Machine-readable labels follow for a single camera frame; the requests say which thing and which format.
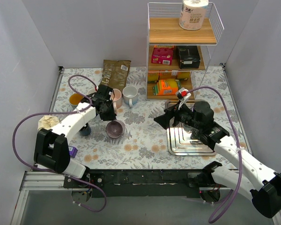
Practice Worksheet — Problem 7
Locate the yellow sponge packs row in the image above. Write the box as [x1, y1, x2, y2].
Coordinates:
[147, 70, 191, 83]

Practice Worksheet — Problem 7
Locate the white wire wooden shelf rack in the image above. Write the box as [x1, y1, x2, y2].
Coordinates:
[146, 2, 224, 89]

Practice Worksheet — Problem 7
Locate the pink Mommy box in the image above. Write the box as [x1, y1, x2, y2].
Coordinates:
[151, 45, 175, 65]

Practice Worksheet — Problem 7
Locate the navy blue mug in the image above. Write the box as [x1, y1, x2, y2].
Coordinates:
[79, 123, 91, 136]

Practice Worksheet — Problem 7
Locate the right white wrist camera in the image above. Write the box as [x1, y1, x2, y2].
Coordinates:
[175, 88, 192, 110]

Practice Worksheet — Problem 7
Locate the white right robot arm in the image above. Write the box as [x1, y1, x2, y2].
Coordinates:
[154, 101, 281, 218]

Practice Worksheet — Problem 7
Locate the light blue mug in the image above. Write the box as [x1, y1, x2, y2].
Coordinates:
[87, 88, 96, 96]

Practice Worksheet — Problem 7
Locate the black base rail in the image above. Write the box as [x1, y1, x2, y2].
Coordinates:
[63, 169, 222, 198]

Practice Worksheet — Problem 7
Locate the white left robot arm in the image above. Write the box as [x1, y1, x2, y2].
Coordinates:
[34, 85, 116, 188]

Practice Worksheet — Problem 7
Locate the brown snack bag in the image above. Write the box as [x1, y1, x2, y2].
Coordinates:
[100, 60, 131, 92]

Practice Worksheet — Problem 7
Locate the white blue gradient mug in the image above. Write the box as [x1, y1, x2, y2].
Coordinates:
[122, 86, 138, 108]

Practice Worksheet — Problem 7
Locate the black box on shelf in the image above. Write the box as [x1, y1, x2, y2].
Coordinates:
[177, 45, 201, 69]

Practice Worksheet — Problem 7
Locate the orange green sponge pack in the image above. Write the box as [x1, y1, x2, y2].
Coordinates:
[153, 79, 181, 96]

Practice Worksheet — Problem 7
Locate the toilet paper roll on shelf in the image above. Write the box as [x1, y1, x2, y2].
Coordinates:
[179, 0, 209, 30]

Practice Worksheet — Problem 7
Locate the mauve purple mug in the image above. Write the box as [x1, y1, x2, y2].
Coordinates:
[106, 120, 126, 139]

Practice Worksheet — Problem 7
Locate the steel tray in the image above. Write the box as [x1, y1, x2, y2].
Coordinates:
[165, 99, 216, 156]

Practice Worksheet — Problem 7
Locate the blue mug yellow inside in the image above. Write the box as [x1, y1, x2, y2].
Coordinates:
[69, 93, 83, 110]

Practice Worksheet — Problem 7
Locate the purple small box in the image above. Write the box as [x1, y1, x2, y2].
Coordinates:
[69, 146, 78, 158]

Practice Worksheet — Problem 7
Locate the pink mug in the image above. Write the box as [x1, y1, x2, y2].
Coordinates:
[112, 89, 122, 111]

